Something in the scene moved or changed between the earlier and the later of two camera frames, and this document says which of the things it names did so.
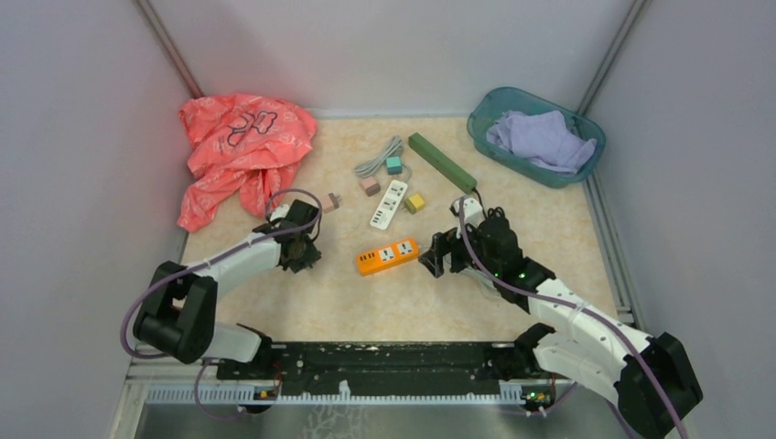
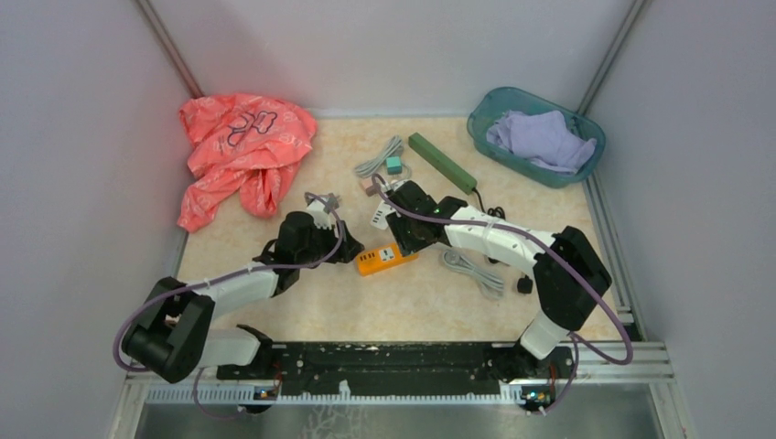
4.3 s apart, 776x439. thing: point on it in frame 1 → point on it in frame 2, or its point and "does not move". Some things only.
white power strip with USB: (388, 205) does not move
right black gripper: (443, 243) → (406, 245)
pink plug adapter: (329, 201) does not move
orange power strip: (387, 256) does not move
